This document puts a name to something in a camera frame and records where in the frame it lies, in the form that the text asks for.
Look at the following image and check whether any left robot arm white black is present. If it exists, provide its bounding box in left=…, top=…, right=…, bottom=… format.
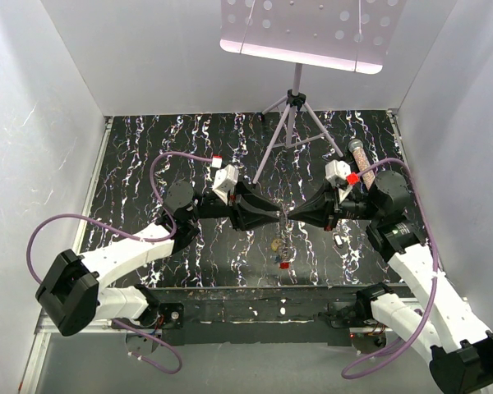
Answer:
left=35, top=181, right=279, bottom=337

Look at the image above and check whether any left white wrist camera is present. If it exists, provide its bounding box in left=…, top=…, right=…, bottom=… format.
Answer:
left=211, top=155, right=239, bottom=204

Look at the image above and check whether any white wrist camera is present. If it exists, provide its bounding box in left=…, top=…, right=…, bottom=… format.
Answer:
left=211, top=155, right=239, bottom=204
left=325, top=160, right=359, bottom=203

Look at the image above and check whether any black front rail base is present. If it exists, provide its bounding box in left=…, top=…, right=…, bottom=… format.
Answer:
left=148, top=285, right=388, bottom=346

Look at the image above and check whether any lilac music stand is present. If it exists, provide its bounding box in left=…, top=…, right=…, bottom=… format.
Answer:
left=219, top=0, right=406, bottom=182

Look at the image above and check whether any aluminium frame rail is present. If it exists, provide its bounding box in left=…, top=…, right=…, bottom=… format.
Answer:
left=22, top=319, right=438, bottom=393

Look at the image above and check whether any glitter toy microphone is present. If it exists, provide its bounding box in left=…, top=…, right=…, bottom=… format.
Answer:
left=348, top=139, right=375, bottom=190

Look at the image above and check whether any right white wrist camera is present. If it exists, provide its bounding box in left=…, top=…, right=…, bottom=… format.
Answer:
left=325, top=160, right=359, bottom=203

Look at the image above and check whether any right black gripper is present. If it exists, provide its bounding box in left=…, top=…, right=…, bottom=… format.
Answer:
left=287, top=180, right=381, bottom=231

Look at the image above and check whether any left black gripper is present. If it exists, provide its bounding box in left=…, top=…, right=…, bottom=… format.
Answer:
left=186, top=177, right=280, bottom=232

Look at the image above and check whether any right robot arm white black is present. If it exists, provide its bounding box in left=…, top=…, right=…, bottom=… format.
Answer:
left=288, top=171, right=493, bottom=393

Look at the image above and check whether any white black key fob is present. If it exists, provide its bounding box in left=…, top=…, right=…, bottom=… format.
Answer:
left=334, top=234, right=343, bottom=247

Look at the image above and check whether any large toothed keyring disc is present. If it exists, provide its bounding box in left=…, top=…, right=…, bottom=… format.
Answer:
left=270, top=209, right=293, bottom=270

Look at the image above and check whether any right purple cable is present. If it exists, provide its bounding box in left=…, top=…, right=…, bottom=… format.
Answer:
left=340, top=158, right=439, bottom=379

